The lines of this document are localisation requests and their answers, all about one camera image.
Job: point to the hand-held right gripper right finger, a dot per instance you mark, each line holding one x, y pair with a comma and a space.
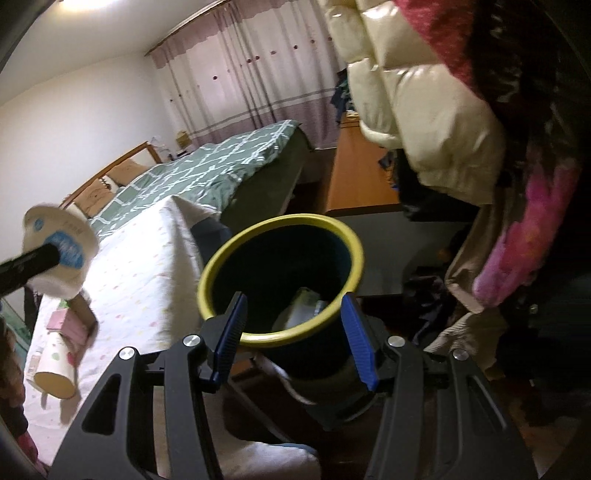
360, 341

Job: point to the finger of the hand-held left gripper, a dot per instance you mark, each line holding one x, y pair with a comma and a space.
27, 265

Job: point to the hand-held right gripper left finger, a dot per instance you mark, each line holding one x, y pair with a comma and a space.
228, 341

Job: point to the white paper bowl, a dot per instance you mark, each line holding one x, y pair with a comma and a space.
51, 221

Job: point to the pink box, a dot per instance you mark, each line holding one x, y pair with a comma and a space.
69, 325

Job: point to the dotted paper cup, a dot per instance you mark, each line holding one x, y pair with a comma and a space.
53, 364

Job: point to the yellow rimmed waste bin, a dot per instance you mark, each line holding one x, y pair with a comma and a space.
286, 220

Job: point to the brown bear face pillow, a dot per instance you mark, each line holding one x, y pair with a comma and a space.
94, 196

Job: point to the white dotted tablecloth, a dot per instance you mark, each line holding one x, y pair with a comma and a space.
138, 286

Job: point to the beige garment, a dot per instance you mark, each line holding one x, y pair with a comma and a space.
475, 286

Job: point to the plain brown pillow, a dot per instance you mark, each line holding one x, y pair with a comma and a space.
124, 171

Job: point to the black garment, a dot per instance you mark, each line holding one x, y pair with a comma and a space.
434, 203

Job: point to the wooden bed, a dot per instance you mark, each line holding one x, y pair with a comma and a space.
272, 180

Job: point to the wooden desk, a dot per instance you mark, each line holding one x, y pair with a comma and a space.
355, 170

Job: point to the green checked duvet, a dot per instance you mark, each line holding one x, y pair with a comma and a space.
207, 170

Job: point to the small cardboard box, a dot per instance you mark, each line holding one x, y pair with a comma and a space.
182, 138

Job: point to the pink fleece garment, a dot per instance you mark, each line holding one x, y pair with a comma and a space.
531, 221

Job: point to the clothes pile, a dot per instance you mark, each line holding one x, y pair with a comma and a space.
341, 99

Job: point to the white puffer jacket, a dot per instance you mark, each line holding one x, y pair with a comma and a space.
415, 92

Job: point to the pink and white curtain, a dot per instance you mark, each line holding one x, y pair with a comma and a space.
240, 69

